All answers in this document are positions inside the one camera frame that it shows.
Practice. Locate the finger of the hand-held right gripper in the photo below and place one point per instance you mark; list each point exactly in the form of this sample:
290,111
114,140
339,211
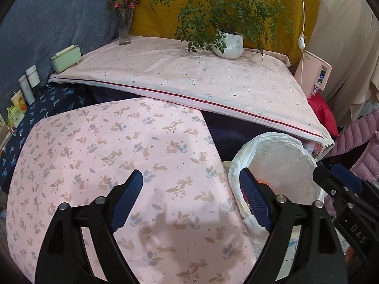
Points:
346,176
355,224

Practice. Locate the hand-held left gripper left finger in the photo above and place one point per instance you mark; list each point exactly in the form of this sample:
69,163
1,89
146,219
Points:
127,201

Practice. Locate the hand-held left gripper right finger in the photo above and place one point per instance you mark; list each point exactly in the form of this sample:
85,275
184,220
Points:
254,198

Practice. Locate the orange plastic bag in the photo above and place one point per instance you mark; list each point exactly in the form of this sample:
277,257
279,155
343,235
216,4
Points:
263,182

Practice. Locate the white bin with plastic liner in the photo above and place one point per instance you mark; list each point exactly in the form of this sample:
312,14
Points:
281,159

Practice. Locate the pink down jacket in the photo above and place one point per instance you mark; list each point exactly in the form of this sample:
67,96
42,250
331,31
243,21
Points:
364,142

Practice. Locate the white round disc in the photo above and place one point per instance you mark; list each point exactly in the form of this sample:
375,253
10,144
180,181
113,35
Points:
327,137

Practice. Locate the red cloth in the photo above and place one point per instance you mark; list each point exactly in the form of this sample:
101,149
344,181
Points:
324,115

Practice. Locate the dark purple cloth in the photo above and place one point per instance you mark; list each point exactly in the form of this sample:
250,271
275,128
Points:
231,136

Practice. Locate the pink appliance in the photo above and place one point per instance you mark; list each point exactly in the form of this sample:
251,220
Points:
311,71

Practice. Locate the navy floral cloth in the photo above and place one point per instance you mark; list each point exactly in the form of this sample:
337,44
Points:
50,103

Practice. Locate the pale pink sheet red stripe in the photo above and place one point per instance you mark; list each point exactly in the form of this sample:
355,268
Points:
192,77

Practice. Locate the small green carton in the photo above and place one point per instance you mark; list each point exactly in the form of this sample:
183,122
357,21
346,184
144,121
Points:
14,117

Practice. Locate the beige curtain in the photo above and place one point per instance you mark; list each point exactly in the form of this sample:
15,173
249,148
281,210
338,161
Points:
349,35

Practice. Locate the tall white bottle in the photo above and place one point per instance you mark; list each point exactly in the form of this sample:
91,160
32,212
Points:
26,91

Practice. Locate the white plant pot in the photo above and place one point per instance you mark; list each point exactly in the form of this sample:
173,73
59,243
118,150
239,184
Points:
229,46

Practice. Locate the pale green box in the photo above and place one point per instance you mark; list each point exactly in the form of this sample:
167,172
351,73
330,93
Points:
65,59

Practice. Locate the short white bottle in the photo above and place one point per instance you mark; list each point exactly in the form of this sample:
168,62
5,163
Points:
32,77

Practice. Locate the glass vase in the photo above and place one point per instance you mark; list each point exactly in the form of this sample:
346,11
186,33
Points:
125,32

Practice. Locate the mustard yellow hanging cloth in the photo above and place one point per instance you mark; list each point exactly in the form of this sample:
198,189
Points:
154,20

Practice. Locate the green leafy plant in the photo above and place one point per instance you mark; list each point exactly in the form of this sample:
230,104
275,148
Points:
225,6

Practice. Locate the red flower bunch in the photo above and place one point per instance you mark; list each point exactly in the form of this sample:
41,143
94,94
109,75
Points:
124,3

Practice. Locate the grey-blue hanging cloth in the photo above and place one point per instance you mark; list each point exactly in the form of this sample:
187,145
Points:
59,14

